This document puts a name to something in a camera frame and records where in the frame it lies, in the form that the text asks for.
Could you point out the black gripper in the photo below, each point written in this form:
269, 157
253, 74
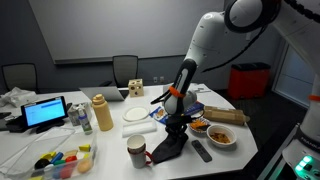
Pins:
178, 120

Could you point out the black towel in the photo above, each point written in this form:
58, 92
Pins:
170, 148

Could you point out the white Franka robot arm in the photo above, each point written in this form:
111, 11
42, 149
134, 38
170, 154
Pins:
213, 36

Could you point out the patterned bowl with orange chips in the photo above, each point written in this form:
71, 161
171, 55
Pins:
200, 126

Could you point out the blue snack bag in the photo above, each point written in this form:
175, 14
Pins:
159, 114

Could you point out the blue book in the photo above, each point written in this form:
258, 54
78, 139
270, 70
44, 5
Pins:
196, 107

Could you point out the black remote control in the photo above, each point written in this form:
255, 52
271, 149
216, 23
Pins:
201, 150

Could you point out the white foam roll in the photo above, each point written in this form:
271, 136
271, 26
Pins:
138, 129

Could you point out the white bowl with pretzels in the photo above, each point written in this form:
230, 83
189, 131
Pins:
221, 136

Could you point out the white plate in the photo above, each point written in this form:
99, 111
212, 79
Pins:
136, 114

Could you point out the white flat board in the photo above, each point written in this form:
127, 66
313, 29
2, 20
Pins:
201, 89

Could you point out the wooden cube with holes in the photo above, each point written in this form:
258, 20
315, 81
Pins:
136, 88

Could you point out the tan squeeze bottle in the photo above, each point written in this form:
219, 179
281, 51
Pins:
102, 115

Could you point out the black mesh office chair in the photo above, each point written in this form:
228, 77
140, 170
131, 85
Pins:
125, 68
20, 76

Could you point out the red bin black lid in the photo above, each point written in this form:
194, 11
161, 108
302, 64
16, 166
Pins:
248, 81

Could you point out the grey laptop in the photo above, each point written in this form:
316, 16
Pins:
100, 93

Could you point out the clear plastic container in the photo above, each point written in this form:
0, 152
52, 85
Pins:
90, 146

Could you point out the small clear spray bottle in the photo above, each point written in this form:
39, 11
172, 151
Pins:
85, 123

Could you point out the yellow wedge block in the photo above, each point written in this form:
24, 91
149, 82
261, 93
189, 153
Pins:
84, 148

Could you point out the orange egg toy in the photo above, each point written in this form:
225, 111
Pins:
84, 165

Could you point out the metal robot stand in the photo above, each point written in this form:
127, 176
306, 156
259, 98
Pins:
276, 153

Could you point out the white milk carton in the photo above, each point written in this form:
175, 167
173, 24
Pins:
74, 115

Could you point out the tan wooden block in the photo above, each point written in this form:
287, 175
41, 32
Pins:
70, 153

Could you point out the red toy block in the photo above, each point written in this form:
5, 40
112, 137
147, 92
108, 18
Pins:
68, 165

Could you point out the green toy block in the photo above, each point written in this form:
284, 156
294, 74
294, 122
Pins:
59, 162

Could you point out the blue cylinder block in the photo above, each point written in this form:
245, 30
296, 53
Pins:
56, 157

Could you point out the glass door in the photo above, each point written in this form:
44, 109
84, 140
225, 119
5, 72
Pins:
293, 76

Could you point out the black tablet stand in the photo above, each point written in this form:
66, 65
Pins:
50, 125

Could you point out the yellow toy block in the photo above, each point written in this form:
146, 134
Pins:
48, 155

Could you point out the black tablet lit screen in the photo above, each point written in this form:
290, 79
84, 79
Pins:
45, 111

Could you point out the white toy block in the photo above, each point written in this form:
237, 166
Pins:
48, 167

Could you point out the black toy block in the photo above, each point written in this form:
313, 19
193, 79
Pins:
41, 163

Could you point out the white crumpled plastic bag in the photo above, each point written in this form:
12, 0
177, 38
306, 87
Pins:
16, 96

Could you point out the white wall outlet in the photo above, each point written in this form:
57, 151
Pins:
155, 79
162, 79

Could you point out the large wall whiteboard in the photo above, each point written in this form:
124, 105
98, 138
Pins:
133, 30

